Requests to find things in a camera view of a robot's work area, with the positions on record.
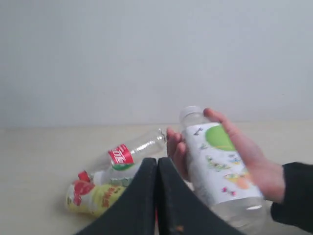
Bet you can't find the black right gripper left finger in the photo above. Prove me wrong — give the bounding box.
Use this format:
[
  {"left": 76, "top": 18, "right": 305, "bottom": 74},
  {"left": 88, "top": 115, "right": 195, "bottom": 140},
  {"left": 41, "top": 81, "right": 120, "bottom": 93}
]
[{"left": 77, "top": 158, "right": 157, "bottom": 235}]

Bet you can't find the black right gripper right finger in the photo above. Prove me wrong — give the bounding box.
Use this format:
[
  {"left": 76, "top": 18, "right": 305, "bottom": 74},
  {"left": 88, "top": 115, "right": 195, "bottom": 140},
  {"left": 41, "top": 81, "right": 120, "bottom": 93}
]
[{"left": 156, "top": 157, "right": 241, "bottom": 235}]

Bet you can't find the clear bottle green label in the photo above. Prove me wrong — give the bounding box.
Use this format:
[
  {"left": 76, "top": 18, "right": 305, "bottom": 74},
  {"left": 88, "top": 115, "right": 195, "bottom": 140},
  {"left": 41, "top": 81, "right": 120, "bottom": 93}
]
[{"left": 92, "top": 163, "right": 137, "bottom": 188}]

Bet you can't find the yellow juice bottle red cap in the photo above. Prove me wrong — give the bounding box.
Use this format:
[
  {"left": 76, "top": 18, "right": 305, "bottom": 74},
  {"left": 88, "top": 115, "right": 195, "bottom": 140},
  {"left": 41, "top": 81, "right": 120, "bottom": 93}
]
[{"left": 65, "top": 171, "right": 126, "bottom": 217}]

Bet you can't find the clear bottle fruit label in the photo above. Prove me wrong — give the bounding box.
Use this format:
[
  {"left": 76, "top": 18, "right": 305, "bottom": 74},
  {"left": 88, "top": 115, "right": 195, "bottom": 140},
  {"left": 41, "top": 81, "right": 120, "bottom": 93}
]
[{"left": 179, "top": 106, "right": 267, "bottom": 235}]

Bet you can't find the black sleeved forearm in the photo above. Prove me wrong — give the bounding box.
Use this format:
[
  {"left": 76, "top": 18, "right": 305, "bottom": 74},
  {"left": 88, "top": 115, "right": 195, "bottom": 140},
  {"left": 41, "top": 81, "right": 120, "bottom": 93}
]
[{"left": 270, "top": 162, "right": 313, "bottom": 233}]

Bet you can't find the clear cola bottle red label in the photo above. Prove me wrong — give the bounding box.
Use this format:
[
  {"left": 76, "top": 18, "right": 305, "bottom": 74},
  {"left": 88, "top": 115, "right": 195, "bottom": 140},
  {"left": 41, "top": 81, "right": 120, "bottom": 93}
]
[{"left": 83, "top": 128, "right": 166, "bottom": 176}]

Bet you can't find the person's open hand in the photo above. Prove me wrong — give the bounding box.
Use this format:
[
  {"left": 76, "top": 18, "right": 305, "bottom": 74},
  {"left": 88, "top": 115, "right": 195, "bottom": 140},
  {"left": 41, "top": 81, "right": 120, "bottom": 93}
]
[{"left": 166, "top": 108, "right": 286, "bottom": 203}]

